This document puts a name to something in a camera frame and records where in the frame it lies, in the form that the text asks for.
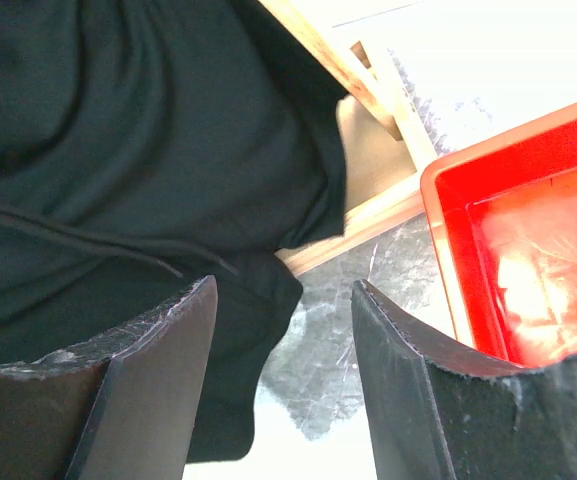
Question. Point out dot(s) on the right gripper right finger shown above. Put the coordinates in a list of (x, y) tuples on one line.
[(438, 409)]

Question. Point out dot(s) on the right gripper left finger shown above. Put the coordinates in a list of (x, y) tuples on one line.
[(121, 405)]

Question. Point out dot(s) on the black shorts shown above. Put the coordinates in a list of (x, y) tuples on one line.
[(144, 145)]

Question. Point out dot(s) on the red plastic tray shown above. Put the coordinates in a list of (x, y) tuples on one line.
[(503, 220)]

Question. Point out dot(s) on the wooden clothes rack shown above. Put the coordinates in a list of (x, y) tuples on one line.
[(385, 144)]

